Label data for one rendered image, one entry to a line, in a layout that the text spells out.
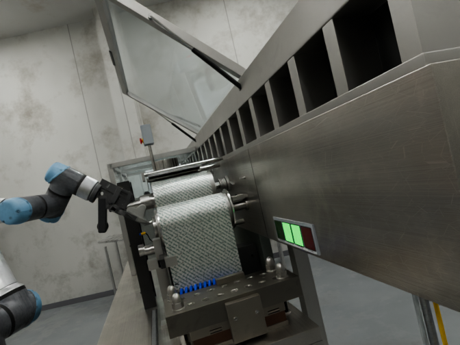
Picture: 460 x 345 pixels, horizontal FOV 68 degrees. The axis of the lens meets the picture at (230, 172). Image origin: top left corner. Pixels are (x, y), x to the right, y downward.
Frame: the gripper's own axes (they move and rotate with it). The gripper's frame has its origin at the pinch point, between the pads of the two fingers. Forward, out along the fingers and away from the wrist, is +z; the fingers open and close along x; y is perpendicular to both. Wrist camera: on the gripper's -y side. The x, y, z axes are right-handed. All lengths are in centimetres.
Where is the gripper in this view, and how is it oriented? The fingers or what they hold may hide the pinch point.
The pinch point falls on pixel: (146, 223)
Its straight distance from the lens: 120.8
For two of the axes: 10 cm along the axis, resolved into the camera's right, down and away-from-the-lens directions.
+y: 4.4, -8.8, 1.5
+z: 8.7, 4.6, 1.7
